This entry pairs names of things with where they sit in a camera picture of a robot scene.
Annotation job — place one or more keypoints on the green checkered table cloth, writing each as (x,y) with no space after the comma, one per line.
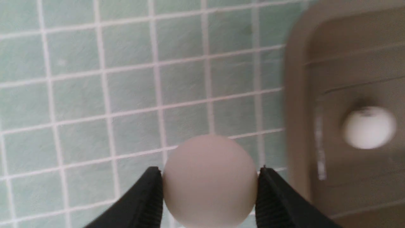
(93,92)

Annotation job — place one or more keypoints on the olive green plastic bin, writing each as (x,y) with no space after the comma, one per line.
(344,56)

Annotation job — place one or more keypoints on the white ping-pong ball with logo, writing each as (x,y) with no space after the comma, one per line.
(369,127)

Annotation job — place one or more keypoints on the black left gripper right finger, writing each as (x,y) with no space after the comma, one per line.
(278,205)

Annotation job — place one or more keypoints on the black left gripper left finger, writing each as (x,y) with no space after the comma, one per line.
(140,207)

